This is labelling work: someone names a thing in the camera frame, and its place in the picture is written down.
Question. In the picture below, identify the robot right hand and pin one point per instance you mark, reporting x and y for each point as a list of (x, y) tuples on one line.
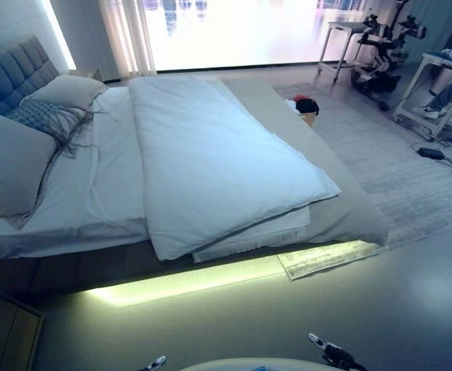
[(337, 355)]

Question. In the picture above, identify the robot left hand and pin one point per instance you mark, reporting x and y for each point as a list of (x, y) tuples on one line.
[(157, 363)]

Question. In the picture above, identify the beige bed blanket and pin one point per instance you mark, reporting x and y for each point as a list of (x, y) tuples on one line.
[(326, 166)]

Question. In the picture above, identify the white bed sheet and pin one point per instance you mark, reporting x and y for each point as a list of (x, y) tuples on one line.
[(106, 174)]

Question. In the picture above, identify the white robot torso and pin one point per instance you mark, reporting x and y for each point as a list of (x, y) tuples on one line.
[(249, 367)]

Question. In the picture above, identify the wooden nightstand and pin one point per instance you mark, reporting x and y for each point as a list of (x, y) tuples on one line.
[(5, 336)]

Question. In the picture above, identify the pale striped floor rug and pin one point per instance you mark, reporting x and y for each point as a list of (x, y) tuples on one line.
[(403, 174)]

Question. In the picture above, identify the black power adapter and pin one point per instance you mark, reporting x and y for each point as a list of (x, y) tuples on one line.
[(430, 152)]

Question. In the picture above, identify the cardboard box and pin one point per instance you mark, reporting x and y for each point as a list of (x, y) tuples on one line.
[(308, 118)]

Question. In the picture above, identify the large plain beige pillow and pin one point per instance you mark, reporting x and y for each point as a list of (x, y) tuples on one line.
[(9, 166), (67, 90)]

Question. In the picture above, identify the patterned cushion with fringe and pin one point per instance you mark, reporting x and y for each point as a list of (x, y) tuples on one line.
[(36, 112)]

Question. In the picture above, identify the black white wheeled robot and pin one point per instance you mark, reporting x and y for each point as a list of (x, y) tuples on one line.
[(380, 73)]

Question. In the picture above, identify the person legs in jeans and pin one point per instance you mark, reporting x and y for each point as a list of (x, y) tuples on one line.
[(449, 92)]

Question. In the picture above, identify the white metal work table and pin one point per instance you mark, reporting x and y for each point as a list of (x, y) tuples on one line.
[(442, 62)]

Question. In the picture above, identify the tufted upholstered headboard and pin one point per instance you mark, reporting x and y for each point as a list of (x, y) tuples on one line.
[(13, 73)]

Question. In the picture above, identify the small white metal table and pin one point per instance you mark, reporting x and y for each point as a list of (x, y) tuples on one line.
[(345, 27)]

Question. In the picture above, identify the sheer white curtain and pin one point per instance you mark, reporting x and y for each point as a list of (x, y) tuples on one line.
[(125, 35)]

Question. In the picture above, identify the dark upholstered bed frame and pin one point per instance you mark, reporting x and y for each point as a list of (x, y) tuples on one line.
[(94, 274)]

